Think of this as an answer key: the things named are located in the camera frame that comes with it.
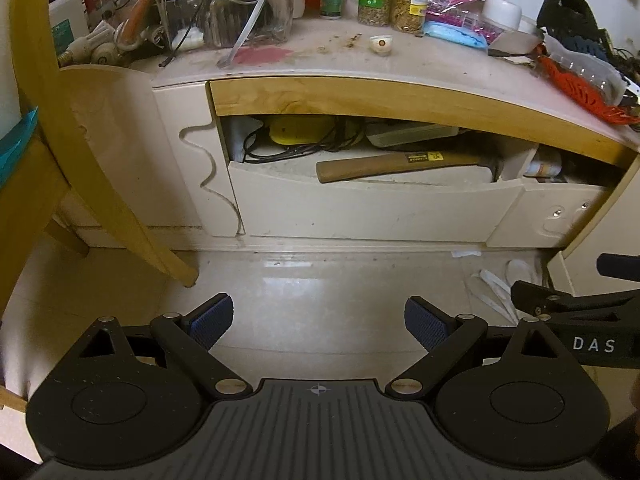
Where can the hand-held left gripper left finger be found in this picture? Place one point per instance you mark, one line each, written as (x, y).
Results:
(215, 317)

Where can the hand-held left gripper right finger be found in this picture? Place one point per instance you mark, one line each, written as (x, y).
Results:
(425, 322)

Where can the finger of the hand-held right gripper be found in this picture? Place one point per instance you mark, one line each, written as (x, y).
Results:
(622, 267)
(575, 305)

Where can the cream drawer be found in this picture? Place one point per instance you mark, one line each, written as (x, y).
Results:
(375, 210)

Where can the cream side cabinet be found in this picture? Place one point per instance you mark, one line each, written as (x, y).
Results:
(600, 260)

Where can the white paper strips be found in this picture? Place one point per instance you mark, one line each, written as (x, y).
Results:
(492, 287)

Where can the cream cabinet door with screws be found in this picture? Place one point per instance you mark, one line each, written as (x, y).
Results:
(550, 210)

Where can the white bottle with red label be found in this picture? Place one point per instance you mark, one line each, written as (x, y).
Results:
(545, 162)

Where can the orange plastic basket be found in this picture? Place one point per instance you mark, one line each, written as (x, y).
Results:
(585, 97)

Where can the yellow plastic device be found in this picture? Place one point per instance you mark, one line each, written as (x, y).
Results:
(295, 132)

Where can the clear plastic container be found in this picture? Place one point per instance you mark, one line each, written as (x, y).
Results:
(585, 67)

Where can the cream desk with wooden trim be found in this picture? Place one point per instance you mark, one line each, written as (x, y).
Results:
(400, 95)

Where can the brown cardboard piece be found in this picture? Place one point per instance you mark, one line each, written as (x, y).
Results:
(510, 50)

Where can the black cloth item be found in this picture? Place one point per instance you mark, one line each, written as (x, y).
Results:
(567, 15)

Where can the teal plastic item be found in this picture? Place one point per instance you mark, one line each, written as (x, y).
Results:
(17, 140)

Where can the white jar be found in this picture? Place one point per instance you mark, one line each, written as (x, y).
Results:
(502, 12)

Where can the clear acrylic organizer box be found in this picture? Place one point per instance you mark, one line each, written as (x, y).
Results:
(225, 20)

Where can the pink zip bag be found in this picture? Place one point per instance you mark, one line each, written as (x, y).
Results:
(465, 7)

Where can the wooden chair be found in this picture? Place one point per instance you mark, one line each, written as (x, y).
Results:
(40, 60)

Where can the orange stick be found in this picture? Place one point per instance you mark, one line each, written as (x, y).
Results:
(142, 0)

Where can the white plastic jug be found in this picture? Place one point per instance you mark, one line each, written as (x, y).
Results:
(67, 10)

